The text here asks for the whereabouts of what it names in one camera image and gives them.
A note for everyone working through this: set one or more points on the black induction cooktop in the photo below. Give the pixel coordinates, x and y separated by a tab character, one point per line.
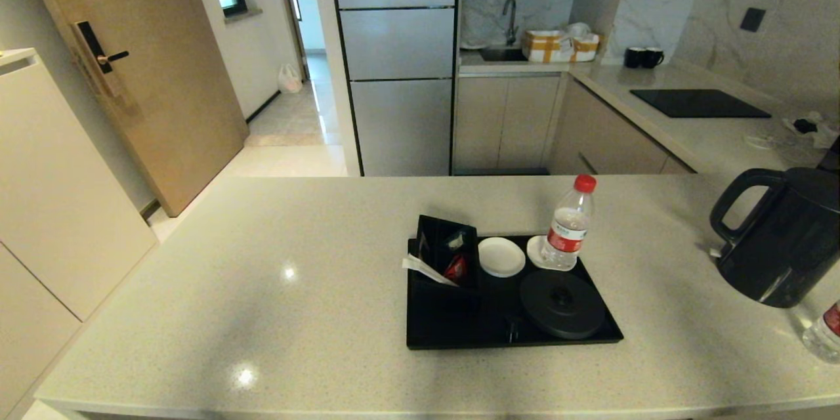
698	104

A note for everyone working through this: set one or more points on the dark kitchen faucet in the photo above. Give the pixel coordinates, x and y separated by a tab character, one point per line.
511	18

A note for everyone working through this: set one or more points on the red plastic snack bag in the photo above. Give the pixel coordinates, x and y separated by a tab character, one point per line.
456	268

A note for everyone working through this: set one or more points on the white plastic bag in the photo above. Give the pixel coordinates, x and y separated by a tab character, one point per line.
289	79

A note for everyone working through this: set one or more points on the black electric kettle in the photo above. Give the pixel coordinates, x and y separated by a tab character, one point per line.
787	256

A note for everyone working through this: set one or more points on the round black kettle base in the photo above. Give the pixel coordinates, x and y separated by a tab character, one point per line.
562	305

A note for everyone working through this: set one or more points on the black rectangular serving tray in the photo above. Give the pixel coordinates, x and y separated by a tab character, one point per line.
446	328

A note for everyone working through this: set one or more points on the black power adapter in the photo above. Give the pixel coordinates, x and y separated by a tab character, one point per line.
805	126

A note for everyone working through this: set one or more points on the black mug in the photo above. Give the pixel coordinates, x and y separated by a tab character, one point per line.
632	58
653	58

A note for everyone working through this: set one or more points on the black wall socket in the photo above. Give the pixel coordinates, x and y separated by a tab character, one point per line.
753	20

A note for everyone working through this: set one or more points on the black condiment organizer box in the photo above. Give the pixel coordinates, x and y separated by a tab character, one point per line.
433	295

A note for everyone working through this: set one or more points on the steel kitchen sink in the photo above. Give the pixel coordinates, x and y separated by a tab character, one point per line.
501	54

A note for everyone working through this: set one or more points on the pale paper packet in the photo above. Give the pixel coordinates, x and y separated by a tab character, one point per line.
424	242

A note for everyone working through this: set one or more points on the white crumpled cloth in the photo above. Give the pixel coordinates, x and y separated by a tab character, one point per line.
828	136

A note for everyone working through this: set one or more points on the silver refrigerator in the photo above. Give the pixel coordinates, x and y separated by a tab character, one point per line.
397	46

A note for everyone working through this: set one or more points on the beige kitchen base cabinet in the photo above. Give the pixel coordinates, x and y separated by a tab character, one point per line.
512	122

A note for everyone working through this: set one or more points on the white paper stick sachet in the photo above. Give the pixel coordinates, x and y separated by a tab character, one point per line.
426	270

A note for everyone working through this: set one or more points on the cardboard box with yellow tape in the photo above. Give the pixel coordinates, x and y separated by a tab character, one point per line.
551	47

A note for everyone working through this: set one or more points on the black electronic door lock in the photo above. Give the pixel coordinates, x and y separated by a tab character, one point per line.
92	47

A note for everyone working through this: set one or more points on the clear water bottle red cap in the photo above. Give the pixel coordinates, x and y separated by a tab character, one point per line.
568	228
825	338

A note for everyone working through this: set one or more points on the light wooden door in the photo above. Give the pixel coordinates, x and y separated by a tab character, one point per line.
151	79

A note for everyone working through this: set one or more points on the white round coaster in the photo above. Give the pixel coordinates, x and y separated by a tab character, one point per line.
501	257
535	256

